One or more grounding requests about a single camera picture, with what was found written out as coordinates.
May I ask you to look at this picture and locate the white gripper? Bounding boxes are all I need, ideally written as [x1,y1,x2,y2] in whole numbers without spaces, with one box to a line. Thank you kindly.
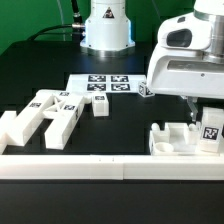
[147,11,224,122]

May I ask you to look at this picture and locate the white chair seat piece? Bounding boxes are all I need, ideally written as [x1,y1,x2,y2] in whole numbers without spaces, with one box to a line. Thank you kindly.
[148,121,224,157]

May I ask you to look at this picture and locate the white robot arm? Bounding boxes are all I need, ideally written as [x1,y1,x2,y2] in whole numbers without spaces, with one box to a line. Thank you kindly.
[147,0,224,116]

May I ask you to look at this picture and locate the robot base column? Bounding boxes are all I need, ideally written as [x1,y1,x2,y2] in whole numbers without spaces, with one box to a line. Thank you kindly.
[80,0,135,57]

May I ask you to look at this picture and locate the white marker cube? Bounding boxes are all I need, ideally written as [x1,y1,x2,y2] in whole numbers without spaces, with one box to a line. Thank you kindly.
[138,82,153,98]

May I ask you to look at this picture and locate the white marker sheet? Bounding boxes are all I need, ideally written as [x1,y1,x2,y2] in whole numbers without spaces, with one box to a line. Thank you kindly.
[66,74,146,93]

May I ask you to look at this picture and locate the white obstacle wall bar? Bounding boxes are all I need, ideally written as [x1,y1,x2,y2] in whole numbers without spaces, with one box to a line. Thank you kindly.
[0,155,224,180]

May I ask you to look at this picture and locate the white chair back frame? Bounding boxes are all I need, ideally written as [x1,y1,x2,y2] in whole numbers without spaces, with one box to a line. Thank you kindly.
[6,90,91,150]

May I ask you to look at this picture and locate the black cable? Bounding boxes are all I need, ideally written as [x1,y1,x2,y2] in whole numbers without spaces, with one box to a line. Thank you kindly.
[27,0,88,42]

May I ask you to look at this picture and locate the white left side wall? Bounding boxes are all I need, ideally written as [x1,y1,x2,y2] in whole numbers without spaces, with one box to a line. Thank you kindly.
[0,111,17,155]

